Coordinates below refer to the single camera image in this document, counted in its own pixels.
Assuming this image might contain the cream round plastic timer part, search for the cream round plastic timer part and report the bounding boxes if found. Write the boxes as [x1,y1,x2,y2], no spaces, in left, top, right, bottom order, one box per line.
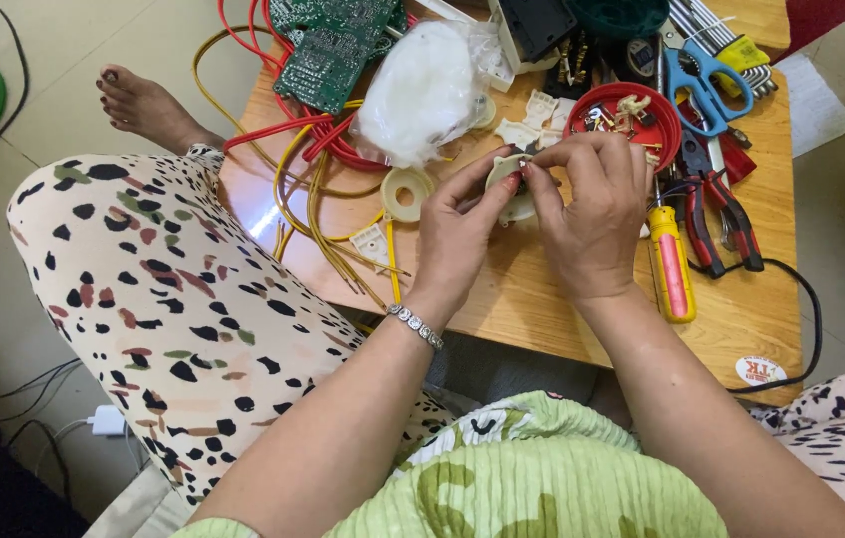
[484,149,543,227]

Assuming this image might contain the round sticker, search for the round sticker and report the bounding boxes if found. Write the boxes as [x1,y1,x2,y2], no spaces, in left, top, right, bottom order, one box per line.
[735,355,788,387]

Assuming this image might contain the silver stone bracelet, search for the silver stone bracelet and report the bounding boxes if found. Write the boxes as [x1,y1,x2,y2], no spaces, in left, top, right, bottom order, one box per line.
[386,302,445,351]

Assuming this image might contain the white paper sheet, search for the white paper sheet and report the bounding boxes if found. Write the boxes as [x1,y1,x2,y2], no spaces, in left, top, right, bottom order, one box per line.
[774,51,845,159]

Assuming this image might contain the white charger plug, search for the white charger plug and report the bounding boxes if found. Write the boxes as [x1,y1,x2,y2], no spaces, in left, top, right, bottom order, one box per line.
[88,405,128,438]

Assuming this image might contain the person's left patterned trouser leg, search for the person's left patterned trouser leg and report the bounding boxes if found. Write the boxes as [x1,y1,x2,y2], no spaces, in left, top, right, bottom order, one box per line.
[6,143,461,509]

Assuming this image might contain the red utility knife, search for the red utility knife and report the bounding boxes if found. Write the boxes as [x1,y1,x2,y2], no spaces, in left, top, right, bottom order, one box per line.
[680,101,758,186]

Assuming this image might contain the black power cable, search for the black power cable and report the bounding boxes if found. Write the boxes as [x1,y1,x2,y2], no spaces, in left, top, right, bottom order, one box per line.
[688,258,823,395]

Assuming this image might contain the black and white plastic casing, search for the black and white plastic casing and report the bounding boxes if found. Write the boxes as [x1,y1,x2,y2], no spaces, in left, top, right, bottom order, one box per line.
[488,0,580,76]

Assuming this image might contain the black block with brass terminals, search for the black block with brass terminals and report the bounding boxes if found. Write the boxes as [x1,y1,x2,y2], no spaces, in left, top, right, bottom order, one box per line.
[544,33,603,102]

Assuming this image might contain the person's left hand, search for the person's left hand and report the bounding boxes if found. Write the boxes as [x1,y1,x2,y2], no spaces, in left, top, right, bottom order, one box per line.
[402,147,527,334]

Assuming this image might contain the small metal terminal parts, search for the small metal terminal parts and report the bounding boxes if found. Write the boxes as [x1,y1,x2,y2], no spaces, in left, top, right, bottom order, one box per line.
[575,93,663,150]

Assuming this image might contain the person's left foot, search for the person's left foot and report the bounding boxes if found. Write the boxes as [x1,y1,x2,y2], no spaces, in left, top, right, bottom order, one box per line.
[96,63,225,156]

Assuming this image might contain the cream plastic ring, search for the cream plastic ring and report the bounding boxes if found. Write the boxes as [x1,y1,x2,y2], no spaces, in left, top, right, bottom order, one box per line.
[381,166,436,224]

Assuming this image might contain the white plastic bracket piece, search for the white plastic bracket piece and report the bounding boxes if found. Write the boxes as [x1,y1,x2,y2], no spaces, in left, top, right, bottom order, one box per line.
[495,120,543,150]
[523,90,560,132]
[546,97,580,146]

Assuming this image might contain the red and black pliers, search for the red and black pliers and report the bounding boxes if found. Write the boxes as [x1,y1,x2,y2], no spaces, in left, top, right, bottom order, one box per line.
[673,134,726,279]
[699,134,766,273]

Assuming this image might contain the black round tape measure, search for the black round tape measure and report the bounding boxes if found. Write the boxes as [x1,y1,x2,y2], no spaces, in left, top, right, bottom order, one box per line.
[620,37,659,79]

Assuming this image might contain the bundle of red wires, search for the bundle of red wires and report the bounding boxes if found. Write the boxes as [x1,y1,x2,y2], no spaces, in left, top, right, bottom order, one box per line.
[217,0,423,173]

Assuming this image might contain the small white ribbed plastic piece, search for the small white ribbed plastic piece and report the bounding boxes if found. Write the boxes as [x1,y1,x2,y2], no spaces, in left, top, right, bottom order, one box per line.
[350,223,394,271]

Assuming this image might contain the blue handled scissors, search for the blue handled scissors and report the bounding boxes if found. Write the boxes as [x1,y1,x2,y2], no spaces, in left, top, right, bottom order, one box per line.
[663,18,756,139]

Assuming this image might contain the hex key set yellow holder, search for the hex key set yellow holder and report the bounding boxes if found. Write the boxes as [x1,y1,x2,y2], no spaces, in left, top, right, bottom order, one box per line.
[669,0,780,102]

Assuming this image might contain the red cloth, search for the red cloth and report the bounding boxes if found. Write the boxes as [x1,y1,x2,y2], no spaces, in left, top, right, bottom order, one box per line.
[770,0,845,64]

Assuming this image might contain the person's right hand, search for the person's right hand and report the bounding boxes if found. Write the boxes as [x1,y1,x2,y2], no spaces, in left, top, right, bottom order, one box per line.
[521,133,655,305]

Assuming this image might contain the person's green floral blouse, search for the person's green floral blouse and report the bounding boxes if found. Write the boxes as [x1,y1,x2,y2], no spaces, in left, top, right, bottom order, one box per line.
[172,390,730,538]

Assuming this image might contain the yellow and red screwdriver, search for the yellow and red screwdriver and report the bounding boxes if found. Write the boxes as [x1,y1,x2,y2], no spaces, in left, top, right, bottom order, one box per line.
[647,175,698,324]

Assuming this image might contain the black floor cables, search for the black floor cables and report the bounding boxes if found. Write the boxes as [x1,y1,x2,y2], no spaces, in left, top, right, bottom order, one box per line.
[0,357,87,509]

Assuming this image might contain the bundle of yellow wires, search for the bundle of yellow wires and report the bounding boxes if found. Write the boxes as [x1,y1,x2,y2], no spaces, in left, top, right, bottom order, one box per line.
[192,26,412,311]

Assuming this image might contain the dark teal round container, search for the dark teal round container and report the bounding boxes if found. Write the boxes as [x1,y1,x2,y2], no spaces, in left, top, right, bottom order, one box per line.
[563,0,672,40]

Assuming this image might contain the white plastic bag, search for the white plastic bag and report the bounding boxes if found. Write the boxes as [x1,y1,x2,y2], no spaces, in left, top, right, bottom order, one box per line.
[351,18,502,169]

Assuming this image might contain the red plastic lid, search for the red plastic lid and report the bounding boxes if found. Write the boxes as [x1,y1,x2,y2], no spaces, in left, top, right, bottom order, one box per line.
[563,82,684,174]

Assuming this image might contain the green circuit board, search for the green circuit board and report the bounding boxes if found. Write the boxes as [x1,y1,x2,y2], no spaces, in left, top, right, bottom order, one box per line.
[267,0,409,115]

